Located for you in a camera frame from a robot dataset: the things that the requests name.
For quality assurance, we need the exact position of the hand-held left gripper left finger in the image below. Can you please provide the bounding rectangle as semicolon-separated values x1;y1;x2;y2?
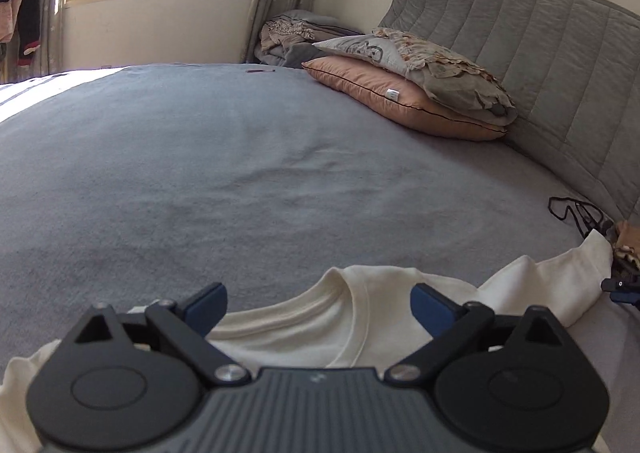
75;282;251;388

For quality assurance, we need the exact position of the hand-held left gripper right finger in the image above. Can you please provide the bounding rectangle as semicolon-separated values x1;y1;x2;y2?
385;284;571;388

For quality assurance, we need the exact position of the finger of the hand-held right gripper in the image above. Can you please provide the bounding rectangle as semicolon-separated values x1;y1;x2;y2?
601;274;640;309

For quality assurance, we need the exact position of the cream printed sweatshirt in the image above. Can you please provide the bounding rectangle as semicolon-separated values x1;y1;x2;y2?
0;230;615;453

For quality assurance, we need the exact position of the bed with grey sheet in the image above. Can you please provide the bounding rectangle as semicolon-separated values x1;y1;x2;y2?
0;63;640;453

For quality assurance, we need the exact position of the pink pillow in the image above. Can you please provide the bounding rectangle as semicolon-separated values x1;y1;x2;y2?
301;57;508;141

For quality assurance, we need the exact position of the floral ruffled cloth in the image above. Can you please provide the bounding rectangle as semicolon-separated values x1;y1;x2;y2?
372;28;518;114

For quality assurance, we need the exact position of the grey quilted headboard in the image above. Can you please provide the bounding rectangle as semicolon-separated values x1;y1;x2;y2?
377;0;640;229

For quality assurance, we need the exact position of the grey folded quilt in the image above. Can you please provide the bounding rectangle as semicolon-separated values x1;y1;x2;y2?
252;9;366;68

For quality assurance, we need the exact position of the grey printed pillow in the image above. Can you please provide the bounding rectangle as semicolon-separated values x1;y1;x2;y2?
311;33;518;126

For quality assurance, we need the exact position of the beige ruffled cloth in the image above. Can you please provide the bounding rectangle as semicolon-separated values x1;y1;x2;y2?
260;19;316;54

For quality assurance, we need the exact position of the pink hanging garment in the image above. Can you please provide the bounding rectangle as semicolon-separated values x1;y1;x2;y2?
0;0;26;44

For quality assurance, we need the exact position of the black cord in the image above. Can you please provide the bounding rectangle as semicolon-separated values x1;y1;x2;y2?
547;196;613;239

